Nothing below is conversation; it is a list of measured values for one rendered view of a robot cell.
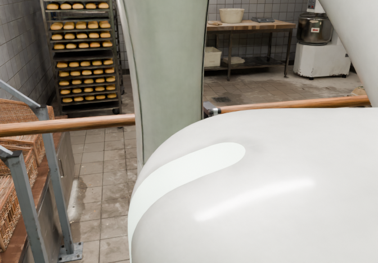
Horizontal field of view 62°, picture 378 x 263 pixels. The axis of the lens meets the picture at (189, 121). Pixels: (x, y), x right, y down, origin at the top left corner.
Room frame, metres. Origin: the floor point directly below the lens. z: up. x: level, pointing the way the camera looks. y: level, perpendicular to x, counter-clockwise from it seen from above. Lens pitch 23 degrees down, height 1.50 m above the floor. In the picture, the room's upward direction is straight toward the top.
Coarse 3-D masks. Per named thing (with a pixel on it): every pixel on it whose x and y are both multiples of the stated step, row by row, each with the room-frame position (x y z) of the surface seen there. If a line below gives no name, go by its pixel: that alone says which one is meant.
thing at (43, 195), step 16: (64, 144) 1.97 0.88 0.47; (64, 160) 1.89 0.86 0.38; (48, 176) 1.42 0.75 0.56; (64, 176) 1.79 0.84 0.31; (32, 192) 1.25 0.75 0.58; (48, 192) 1.38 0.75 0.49; (64, 192) 1.71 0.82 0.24; (48, 208) 1.33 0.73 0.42; (48, 224) 1.28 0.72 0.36; (16, 240) 0.94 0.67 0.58; (48, 240) 1.22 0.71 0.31; (16, 256) 0.86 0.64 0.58; (32, 256) 0.98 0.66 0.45; (48, 256) 1.17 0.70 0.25
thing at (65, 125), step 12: (348, 96) 0.84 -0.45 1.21; (360, 96) 0.85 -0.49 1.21; (228, 108) 0.75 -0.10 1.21; (240, 108) 0.76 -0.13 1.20; (252, 108) 0.76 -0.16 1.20; (264, 108) 0.77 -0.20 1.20; (276, 108) 0.78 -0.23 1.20; (60, 120) 0.67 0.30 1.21; (72, 120) 0.67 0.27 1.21; (84, 120) 0.68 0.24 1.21; (96, 120) 0.68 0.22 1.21; (108, 120) 0.68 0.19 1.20; (120, 120) 0.69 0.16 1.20; (132, 120) 0.69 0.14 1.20; (0, 132) 0.63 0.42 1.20; (12, 132) 0.64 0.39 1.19; (24, 132) 0.64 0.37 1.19; (36, 132) 0.65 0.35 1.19; (48, 132) 0.65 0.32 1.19
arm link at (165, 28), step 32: (128, 0) 0.37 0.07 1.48; (160, 0) 0.35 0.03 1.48; (192, 0) 0.37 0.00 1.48; (128, 32) 0.37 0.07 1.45; (160, 32) 0.35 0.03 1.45; (192, 32) 0.37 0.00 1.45; (160, 64) 0.35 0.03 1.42; (192, 64) 0.37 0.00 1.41; (160, 96) 0.35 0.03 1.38; (192, 96) 0.36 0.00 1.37; (160, 128) 0.35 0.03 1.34
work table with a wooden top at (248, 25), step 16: (208, 32) 5.06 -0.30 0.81; (224, 32) 5.12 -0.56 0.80; (240, 32) 5.18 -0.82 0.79; (256, 32) 5.24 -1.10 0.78; (272, 32) 5.30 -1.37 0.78; (288, 48) 5.36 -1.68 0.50; (224, 64) 5.36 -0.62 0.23; (240, 64) 5.36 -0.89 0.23; (256, 64) 5.36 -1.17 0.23; (272, 64) 5.36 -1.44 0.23; (288, 64) 5.37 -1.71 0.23
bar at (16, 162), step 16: (0, 80) 1.40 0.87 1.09; (16, 96) 1.41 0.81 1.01; (48, 144) 1.42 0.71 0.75; (16, 160) 0.95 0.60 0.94; (48, 160) 1.42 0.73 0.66; (16, 176) 0.95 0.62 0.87; (16, 192) 0.95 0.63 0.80; (32, 208) 0.96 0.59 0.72; (64, 208) 1.42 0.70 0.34; (32, 224) 0.95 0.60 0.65; (64, 224) 1.42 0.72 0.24; (32, 240) 0.95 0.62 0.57; (64, 240) 1.42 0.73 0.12; (64, 256) 1.40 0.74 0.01; (80, 256) 1.40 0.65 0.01
